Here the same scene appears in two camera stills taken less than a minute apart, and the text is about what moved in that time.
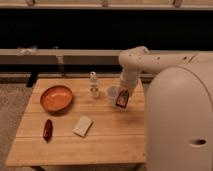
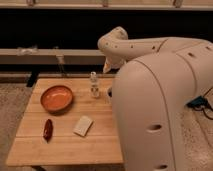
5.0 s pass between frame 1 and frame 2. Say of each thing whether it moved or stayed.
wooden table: stayed
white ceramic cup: stayed
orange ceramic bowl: stayed
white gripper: moved
